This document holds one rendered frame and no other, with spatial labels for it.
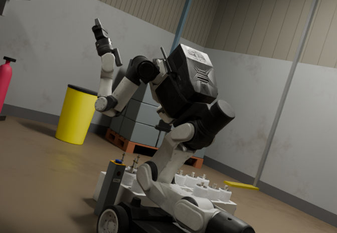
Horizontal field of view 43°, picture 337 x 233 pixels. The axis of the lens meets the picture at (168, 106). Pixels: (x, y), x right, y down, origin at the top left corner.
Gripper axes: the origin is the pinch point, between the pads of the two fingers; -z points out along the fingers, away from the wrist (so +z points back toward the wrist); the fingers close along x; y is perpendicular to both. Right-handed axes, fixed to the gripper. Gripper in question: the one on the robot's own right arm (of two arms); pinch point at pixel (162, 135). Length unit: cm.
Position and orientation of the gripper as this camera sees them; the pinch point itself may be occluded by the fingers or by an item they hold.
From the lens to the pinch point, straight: 283.6
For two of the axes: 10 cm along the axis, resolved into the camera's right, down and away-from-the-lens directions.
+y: -0.7, -1.8, 9.8
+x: 9.6, 2.5, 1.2
